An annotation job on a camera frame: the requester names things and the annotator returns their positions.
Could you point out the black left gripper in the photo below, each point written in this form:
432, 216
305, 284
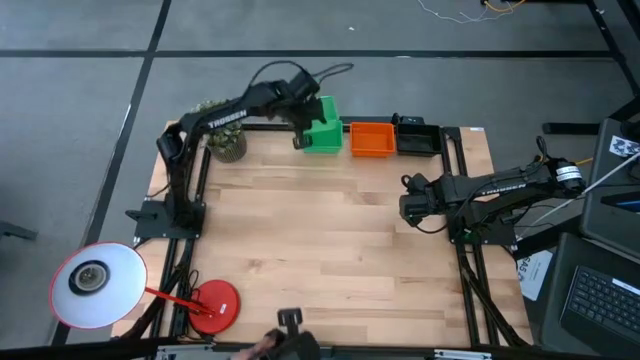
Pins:
300, 112

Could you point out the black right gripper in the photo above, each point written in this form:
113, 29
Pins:
416, 207

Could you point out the orange plastic basket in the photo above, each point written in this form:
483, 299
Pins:
372, 139

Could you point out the black plastic slotted basket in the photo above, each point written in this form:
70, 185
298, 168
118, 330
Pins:
419, 138

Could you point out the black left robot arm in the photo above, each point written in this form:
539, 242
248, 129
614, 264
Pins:
225, 120

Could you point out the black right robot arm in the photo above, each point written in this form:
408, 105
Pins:
500, 190

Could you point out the green plastic basket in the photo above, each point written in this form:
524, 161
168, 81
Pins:
327, 137

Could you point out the potted plant in woven pot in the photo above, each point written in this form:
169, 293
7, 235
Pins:
227, 142

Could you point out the white printed paper sheet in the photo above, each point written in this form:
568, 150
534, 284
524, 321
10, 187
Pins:
535, 275

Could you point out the dark grey laptop with sticker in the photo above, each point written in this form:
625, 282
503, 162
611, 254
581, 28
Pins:
607, 200

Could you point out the black stand leg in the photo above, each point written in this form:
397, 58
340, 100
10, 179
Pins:
590, 125

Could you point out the person's hand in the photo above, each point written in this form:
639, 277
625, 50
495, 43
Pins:
255, 349

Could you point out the red desk lamp white shade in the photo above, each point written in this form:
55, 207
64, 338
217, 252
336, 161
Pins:
107, 295

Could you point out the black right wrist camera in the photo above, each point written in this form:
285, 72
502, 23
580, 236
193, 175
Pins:
415, 182

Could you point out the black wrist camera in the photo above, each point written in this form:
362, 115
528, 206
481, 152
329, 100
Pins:
415, 182
304, 84

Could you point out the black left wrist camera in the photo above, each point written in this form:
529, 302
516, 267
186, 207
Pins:
304, 84

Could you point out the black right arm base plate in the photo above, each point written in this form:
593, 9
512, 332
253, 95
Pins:
487, 235

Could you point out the black aluminium table frame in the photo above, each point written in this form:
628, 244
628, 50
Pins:
467, 300

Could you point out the black table-level camera mount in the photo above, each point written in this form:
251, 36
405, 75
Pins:
295, 335

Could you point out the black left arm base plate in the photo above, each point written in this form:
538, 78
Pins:
155, 220

